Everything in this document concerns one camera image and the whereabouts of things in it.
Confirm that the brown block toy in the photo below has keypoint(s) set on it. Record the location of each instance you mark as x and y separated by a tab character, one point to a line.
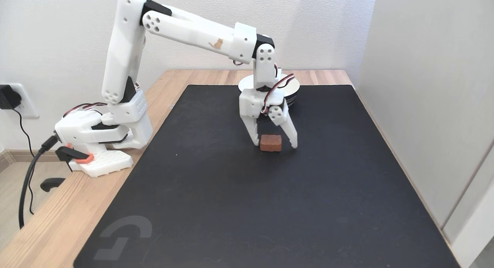
270	143

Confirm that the white and navy paper bowl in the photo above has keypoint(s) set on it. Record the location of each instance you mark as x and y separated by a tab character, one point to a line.
291	91

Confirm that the black desk mat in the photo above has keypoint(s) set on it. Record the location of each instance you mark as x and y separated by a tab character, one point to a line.
270	206

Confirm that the black and orange table clamp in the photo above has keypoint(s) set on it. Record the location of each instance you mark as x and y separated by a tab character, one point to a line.
73	154

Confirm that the white door panel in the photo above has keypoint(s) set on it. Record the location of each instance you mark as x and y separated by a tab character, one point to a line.
474	214

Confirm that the black power adapter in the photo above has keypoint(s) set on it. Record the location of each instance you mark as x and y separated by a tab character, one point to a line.
7	96

